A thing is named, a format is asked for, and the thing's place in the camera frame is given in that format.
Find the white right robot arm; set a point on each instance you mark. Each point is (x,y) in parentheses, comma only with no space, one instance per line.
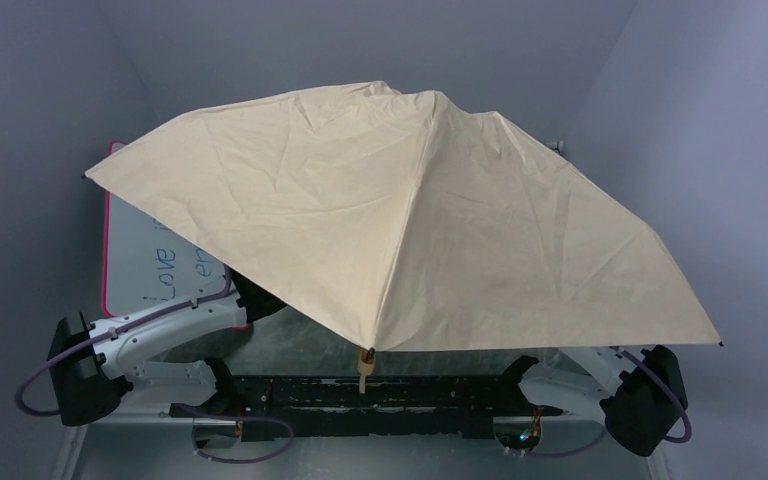
(637,395)

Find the beige folding umbrella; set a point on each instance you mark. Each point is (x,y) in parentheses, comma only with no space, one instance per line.
(401,222)

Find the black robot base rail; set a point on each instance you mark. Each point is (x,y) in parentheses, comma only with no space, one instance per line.
(273,406)

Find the pink framed whiteboard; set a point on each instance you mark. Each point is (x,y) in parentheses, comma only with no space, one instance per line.
(144,263)

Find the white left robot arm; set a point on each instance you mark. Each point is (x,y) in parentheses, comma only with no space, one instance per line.
(111,364)

